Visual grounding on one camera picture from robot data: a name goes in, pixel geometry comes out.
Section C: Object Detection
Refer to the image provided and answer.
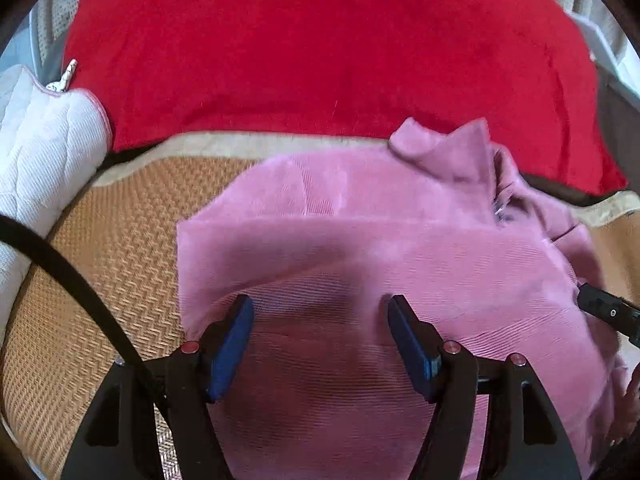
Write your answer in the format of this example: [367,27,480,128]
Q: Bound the white quilted pillow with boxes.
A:
[0,65,112,306]

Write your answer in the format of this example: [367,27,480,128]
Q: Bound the pink corduroy garment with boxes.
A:
[176,116,636,480]

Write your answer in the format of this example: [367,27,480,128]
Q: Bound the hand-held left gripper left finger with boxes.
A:
[60,294,256,480]

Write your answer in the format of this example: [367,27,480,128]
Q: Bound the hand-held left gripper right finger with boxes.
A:
[386,294,583,480]

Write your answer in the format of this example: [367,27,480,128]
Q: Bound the small white patterned tag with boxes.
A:
[46,59,78,93]

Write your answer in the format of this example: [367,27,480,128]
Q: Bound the red blanket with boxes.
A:
[62,0,628,196]

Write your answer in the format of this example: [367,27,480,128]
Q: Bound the beige dotted cloth cover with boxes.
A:
[30,0,101,63]

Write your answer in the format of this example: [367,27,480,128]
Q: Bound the black cable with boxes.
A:
[0,214,157,397]

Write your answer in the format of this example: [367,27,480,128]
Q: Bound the dark brown sheet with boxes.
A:
[520,172,626,207]

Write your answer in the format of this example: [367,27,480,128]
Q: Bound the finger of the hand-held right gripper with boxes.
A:
[576,283,640,350]

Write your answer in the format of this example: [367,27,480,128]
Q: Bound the brown woven mat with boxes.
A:
[0,130,640,480]

